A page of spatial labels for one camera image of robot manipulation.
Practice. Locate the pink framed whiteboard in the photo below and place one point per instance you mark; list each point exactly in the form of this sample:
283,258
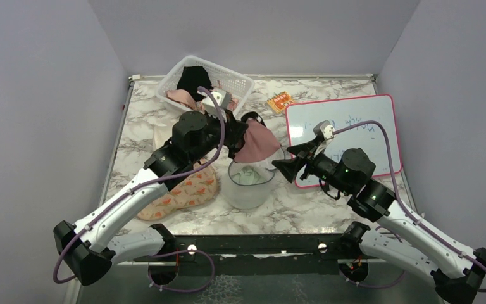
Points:
301,118

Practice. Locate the floral orange laundry bag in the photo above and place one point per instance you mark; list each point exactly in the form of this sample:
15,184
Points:
195,190

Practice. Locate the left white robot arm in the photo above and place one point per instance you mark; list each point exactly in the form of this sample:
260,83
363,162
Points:
89,247

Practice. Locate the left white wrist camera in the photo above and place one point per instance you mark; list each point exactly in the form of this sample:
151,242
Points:
217,98

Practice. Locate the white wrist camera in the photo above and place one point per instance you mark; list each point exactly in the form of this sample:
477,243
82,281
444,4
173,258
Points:
217,98
324,134

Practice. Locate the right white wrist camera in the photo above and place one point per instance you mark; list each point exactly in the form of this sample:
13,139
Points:
324,134

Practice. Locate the cream cylindrical laundry bag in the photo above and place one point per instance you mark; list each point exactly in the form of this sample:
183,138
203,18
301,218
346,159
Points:
161,133

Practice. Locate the dusty pink black-trimmed bra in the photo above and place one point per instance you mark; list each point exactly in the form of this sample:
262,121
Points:
258,143

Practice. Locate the orange card pack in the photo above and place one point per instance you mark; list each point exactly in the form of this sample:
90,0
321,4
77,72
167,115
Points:
280,101

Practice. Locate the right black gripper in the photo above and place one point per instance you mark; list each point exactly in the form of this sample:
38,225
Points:
290,167

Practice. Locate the beige bra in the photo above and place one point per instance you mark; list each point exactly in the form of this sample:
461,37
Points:
184,98

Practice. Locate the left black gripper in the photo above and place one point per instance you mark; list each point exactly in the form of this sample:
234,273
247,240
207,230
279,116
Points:
233,129

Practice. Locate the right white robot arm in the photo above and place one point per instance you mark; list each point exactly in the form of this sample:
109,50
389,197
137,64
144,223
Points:
454,269

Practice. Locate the white plastic basket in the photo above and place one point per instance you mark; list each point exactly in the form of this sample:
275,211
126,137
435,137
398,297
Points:
239,85

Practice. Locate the pink satin bra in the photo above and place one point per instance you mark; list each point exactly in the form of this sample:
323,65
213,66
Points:
232,104

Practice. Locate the pale green garment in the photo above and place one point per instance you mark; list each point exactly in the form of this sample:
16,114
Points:
250,176

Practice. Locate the black garment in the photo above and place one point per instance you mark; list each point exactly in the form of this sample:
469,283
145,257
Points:
193,77

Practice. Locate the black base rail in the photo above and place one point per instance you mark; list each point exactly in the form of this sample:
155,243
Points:
255,254

